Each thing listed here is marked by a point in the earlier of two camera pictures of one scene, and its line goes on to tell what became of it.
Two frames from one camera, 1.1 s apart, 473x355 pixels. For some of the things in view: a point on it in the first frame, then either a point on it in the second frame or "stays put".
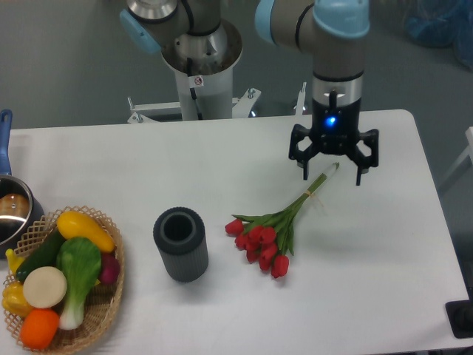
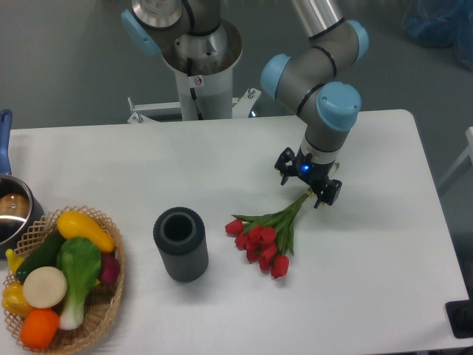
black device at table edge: x=460 y=313 stays put
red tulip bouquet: x=265 y=238 stays put
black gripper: x=335 y=130 -> x=315 y=173
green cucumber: x=44 y=254 stays put
